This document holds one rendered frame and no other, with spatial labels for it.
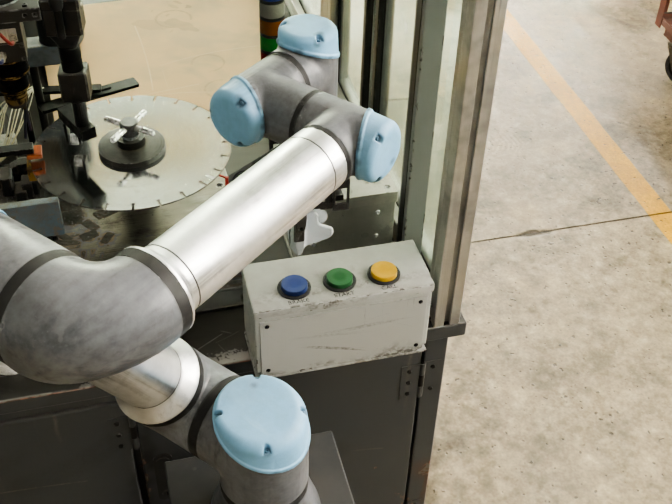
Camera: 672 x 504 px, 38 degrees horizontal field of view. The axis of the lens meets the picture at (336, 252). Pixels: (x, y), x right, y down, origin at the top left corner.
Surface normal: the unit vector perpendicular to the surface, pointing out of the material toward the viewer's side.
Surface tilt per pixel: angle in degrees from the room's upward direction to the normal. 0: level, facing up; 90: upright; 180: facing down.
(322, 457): 0
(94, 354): 83
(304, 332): 90
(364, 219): 90
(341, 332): 90
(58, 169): 0
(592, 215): 0
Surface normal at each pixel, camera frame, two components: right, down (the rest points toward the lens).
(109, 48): 0.03, -0.75
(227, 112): -0.58, 0.53
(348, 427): 0.25, 0.64
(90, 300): 0.26, -0.39
